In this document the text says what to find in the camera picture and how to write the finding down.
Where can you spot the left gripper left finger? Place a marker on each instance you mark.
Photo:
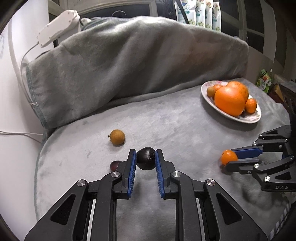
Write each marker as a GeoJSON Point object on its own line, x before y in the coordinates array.
{"type": "Point", "coordinates": [88, 208]}

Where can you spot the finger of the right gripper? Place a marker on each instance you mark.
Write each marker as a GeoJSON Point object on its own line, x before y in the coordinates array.
{"type": "Point", "coordinates": [248, 152]}
{"type": "Point", "coordinates": [242, 166]}

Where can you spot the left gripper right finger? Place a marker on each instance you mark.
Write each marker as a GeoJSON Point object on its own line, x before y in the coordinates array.
{"type": "Point", "coordinates": [204, 210]}

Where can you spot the small tangerine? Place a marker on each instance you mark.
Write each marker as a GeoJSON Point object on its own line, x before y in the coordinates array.
{"type": "Point", "coordinates": [251, 105]}

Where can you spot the large orange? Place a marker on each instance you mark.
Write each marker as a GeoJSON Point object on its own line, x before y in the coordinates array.
{"type": "Point", "coordinates": [230, 101]}
{"type": "Point", "coordinates": [240, 87]}

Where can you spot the brown longan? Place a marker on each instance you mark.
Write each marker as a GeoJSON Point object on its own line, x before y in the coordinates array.
{"type": "Point", "coordinates": [117, 137]}
{"type": "Point", "coordinates": [211, 92]}

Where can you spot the tangerine with stem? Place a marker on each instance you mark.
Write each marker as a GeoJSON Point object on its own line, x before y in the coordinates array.
{"type": "Point", "coordinates": [215, 88]}

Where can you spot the dark cherry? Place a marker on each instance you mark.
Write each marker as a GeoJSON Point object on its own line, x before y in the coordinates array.
{"type": "Point", "coordinates": [114, 166]}
{"type": "Point", "coordinates": [146, 158]}

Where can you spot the floral white plate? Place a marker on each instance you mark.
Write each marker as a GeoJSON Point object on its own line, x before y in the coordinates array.
{"type": "Point", "coordinates": [243, 118]}

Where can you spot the large orange on plate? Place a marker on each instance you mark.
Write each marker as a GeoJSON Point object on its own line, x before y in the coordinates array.
{"type": "Point", "coordinates": [240, 87]}

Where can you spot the red box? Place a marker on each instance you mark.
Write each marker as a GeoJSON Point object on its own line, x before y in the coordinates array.
{"type": "Point", "coordinates": [275, 94]}

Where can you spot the green snack package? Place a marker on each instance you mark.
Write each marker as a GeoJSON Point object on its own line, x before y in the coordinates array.
{"type": "Point", "coordinates": [264, 81]}

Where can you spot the grey blanket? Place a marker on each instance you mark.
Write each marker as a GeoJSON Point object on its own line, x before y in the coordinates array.
{"type": "Point", "coordinates": [114, 60]}

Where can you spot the white power strip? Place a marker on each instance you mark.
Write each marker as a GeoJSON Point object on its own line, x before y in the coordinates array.
{"type": "Point", "coordinates": [62, 27]}

